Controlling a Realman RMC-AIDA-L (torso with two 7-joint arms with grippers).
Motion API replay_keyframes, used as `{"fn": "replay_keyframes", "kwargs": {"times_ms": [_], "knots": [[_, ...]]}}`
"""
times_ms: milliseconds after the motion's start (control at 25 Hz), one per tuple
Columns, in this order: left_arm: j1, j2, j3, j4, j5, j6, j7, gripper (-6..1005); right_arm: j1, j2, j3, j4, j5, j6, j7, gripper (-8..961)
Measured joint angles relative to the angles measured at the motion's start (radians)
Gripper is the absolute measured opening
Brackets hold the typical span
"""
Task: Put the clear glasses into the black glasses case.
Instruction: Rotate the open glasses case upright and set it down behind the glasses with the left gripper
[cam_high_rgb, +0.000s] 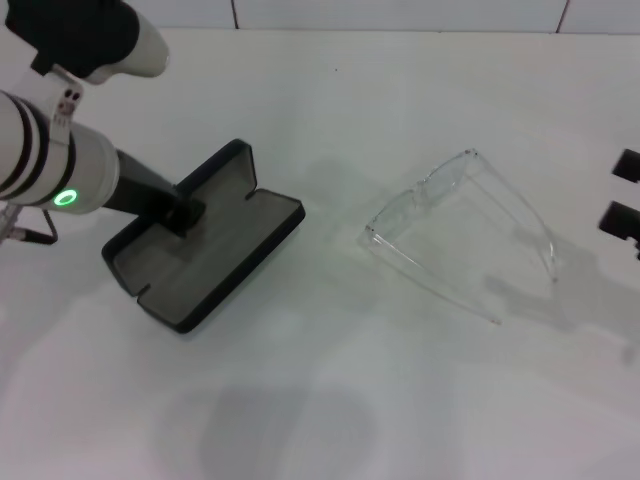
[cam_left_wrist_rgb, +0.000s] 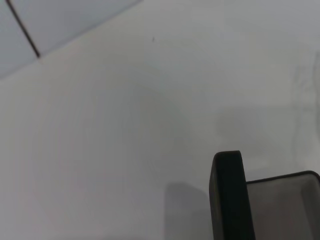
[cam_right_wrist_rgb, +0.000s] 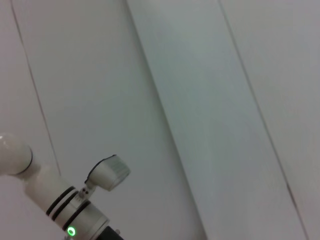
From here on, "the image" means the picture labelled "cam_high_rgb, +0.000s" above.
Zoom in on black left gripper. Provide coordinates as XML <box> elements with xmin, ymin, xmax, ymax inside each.
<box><xmin>106</xmin><ymin>148</ymin><xmax>209</xmax><ymax>238</ymax></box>

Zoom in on black glasses case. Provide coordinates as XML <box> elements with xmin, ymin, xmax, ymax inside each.
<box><xmin>101</xmin><ymin>138</ymin><xmax>307</xmax><ymax>336</ymax></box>

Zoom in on clear plastic glasses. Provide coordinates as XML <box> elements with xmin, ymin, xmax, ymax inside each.
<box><xmin>356</xmin><ymin>147</ymin><xmax>560</xmax><ymax>327</ymax></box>

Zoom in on black cable with silver plug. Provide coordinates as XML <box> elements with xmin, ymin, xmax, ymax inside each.
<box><xmin>0</xmin><ymin>208</ymin><xmax>58</xmax><ymax>247</ymax></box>

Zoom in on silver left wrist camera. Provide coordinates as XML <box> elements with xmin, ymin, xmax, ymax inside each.
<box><xmin>3</xmin><ymin>0</ymin><xmax>171</xmax><ymax>147</ymax></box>

